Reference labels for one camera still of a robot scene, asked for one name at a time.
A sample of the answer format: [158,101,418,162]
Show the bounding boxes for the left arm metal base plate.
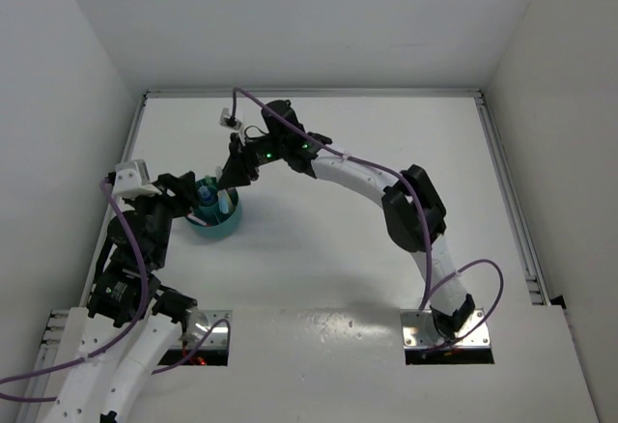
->
[183,309,233,350]

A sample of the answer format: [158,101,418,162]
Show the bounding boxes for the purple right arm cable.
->
[231,87,505,350]

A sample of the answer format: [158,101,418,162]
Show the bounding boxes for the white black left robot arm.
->
[44,162,199,422]

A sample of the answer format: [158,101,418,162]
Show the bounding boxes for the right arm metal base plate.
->
[400,309,492,351]

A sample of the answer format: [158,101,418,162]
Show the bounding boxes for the blue highlighter marker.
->
[215,166,231,214]

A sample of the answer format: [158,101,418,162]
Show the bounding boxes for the clear blue spray bottle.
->
[198,185,217,207]

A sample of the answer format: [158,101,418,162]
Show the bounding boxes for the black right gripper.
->
[218,132,288,189]

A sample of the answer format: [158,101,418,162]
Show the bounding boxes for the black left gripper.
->
[126,170,200,267]

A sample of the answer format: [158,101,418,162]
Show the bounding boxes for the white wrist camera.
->
[218,107,245,141]
[112,159,161,199]

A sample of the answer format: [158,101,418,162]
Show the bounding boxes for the red pen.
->
[186,214,210,228]

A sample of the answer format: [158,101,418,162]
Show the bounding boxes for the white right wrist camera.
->
[218,107,245,141]

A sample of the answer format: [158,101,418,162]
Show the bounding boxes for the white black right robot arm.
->
[217,99,475,341]

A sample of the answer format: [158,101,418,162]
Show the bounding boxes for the teal round divided organizer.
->
[185,176,242,240]

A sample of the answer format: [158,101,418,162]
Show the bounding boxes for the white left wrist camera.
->
[112,159,161,199]

